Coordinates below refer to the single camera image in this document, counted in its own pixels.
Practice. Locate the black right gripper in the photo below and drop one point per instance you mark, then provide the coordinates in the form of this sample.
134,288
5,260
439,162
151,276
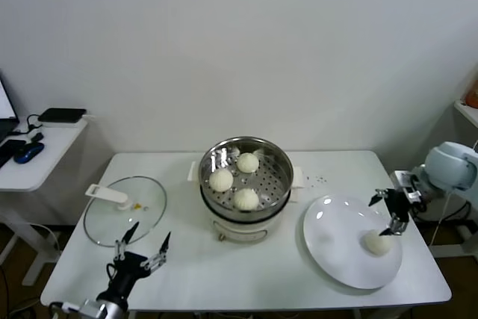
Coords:
399,205

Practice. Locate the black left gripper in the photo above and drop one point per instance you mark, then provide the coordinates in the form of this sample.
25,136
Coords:
132,266

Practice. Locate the white steamed baozi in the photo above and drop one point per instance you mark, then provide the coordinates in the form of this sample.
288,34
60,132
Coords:
377,245
221,180
247,163
245,199

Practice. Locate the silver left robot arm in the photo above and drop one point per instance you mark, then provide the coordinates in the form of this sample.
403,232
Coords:
101,309

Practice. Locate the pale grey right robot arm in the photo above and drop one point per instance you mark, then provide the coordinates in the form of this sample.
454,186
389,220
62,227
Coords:
448,166

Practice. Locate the stainless steel steamer basket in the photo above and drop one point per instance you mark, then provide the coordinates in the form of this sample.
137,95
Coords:
272,181

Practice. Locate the white round plate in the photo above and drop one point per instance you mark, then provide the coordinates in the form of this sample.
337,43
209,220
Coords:
336,251

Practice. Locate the white electric cooker pot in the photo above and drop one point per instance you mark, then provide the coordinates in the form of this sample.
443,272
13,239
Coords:
239,227

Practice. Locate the white side desk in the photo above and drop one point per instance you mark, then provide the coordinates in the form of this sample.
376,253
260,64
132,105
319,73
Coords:
56,151

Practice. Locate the orange object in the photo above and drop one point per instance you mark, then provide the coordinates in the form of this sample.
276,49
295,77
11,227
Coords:
472,95

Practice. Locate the blue computer mouse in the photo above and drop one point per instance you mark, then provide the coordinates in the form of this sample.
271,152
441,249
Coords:
28,152

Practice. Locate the small black usb adapter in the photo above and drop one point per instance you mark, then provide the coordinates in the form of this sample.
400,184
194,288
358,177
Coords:
37,136

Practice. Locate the black flat device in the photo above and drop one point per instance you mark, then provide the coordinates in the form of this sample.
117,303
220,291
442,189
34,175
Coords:
61,114

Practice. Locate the black smartphone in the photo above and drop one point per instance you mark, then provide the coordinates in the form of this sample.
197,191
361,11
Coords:
9,149

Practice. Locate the black laptop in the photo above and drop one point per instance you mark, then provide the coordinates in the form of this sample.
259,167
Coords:
5,102

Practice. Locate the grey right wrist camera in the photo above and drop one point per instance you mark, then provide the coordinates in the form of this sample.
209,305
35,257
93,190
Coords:
403,179

